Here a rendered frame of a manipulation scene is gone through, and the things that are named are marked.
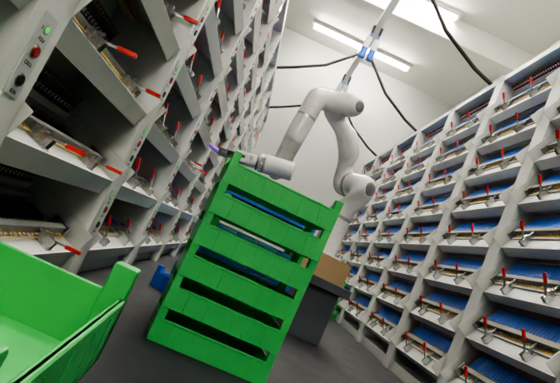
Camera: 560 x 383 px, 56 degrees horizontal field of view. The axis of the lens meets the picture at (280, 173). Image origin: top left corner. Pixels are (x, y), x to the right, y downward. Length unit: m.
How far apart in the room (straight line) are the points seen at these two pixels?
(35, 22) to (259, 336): 0.86
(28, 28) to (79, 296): 0.41
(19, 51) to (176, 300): 0.71
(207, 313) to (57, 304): 0.83
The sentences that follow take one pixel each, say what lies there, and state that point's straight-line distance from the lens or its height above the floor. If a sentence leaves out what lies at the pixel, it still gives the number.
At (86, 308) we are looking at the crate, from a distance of 0.47.
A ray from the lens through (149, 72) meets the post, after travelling 1.45.
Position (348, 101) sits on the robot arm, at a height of 1.04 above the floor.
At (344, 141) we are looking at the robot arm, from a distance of 2.47.
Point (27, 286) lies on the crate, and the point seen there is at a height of 0.19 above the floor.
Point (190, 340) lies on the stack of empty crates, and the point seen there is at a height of 0.03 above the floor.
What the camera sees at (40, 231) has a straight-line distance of 1.25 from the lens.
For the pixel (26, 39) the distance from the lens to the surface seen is 0.78.
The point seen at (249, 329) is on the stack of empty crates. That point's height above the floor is 0.11.
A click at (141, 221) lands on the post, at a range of 2.10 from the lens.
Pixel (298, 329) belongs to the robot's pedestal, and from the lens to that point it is 2.41.
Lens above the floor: 0.30
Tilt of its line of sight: 8 degrees up
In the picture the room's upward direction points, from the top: 25 degrees clockwise
